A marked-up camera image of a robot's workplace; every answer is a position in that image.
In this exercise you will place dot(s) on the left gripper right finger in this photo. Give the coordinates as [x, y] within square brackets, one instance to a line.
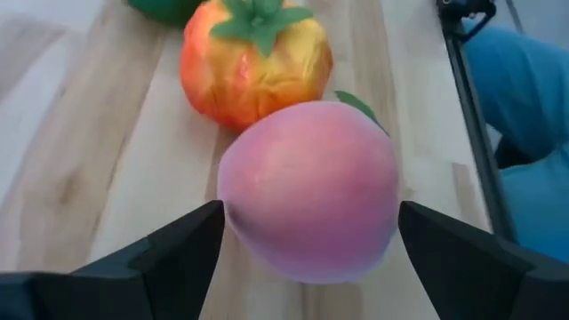
[480, 280]

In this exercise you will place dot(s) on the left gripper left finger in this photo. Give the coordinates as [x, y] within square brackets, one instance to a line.
[133, 284]

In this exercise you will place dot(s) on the pink toy peach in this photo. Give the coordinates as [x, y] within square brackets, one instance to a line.
[306, 195]

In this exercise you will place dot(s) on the orange toy tomato green calyx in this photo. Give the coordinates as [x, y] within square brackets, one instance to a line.
[249, 75]

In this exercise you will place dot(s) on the dark green toy lime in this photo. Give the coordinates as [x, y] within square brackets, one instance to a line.
[164, 11]

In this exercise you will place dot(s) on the blue cloth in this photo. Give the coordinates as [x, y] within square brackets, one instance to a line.
[524, 89]

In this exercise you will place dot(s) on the black metal table frame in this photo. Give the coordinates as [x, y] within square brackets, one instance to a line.
[473, 120]

